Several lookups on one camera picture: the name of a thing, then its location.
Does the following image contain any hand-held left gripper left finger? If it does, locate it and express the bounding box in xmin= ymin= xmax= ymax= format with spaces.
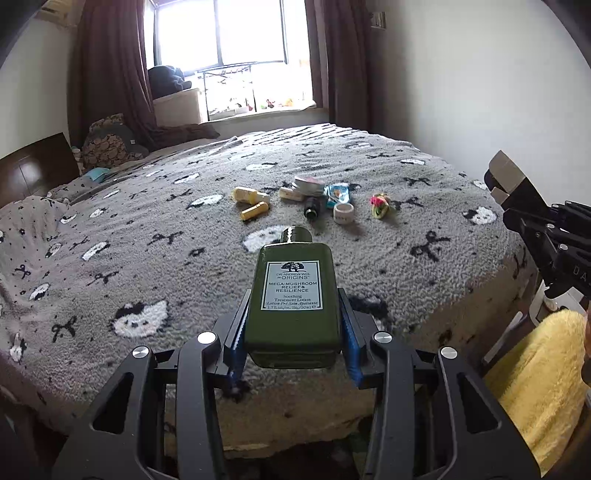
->
xmin=52 ymin=288 xmax=252 ymax=480

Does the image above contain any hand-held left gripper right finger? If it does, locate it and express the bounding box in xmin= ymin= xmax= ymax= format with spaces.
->
xmin=337 ymin=287 xmax=541 ymax=480

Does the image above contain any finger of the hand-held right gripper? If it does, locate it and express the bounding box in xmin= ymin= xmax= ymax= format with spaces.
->
xmin=501 ymin=178 xmax=552 ymax=213
xmin=484 ymin=168 xmax=509 ymax=204

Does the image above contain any small cardboard box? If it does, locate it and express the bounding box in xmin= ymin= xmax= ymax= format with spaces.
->
xmin=489 ymin=150 xmax=529 ymax=197

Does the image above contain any dark green lotion bottle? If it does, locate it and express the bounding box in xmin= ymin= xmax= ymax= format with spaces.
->
xmin=243 ymin=226 xmax=345 ymax=369

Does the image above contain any yellow lotion bottle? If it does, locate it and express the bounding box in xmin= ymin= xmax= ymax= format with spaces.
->
xmin=232 ymin=186 xmax=271 ymax=205

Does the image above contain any grey printed fleece blanket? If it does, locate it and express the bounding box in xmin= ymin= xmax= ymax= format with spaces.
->
xmin=0 ymin=124 xmax=539 ymax=455

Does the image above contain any yellow fleece clothing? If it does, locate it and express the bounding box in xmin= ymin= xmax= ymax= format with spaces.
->
xmin=482 ymin=308 xmax=589 ymax=476

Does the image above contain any blue foil packet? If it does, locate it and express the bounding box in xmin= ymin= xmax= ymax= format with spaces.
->
xmin=323 ymin=183 xmax=352 ymax=209

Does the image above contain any round flat tin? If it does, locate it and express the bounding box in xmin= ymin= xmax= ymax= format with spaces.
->
xmin=294 ymin=175 xmax=325 ymax=196

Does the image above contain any dark brown curtain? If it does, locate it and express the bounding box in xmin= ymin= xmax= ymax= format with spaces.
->
xmin=69 ymin=0 xmax=160 ymax=148
xmin=318 ymin=0 xmax=384 ymax=132

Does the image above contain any dotted grey pillow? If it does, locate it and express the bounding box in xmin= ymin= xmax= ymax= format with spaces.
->
xmin=0 ymin=196 xmax=79 ymax=301

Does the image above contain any brown patterned pillow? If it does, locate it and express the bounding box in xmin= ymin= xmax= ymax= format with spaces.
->
xmin=82 ymin=113 xmax=148 ymax=168

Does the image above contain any beige storage box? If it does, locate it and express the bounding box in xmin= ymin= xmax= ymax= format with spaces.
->
xmin=153 ymin=88 xmax=206 ymax=126

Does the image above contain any metal drying rack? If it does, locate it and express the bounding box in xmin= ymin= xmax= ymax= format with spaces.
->
xmin=196 ymin=65 xmax=259 ymax=116

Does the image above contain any dark wooden headboard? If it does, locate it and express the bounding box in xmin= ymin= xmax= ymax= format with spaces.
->
xmin=0 ymin=133 xmax=80 ymax=197

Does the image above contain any dark blue cloth bundle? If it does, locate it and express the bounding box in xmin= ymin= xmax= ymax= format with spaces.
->
xmin=148 ymin=65 xmax=192 ymax=99

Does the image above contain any window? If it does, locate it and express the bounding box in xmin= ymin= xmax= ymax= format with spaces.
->
xmin=143 ymin=0 xmax=324 ymax=121

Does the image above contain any air conditioner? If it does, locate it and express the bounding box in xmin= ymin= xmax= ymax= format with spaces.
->
xmin=37 ymin=0 xmax=86 ymax=26

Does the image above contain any white frame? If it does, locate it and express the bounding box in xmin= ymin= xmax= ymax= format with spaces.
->
xmin=485 ymin=284 xmax=583 ymax=365

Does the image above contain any colourful hair tie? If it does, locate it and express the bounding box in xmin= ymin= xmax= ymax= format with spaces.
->
xmin=369 ymin=194 xmax=392 ymax=219

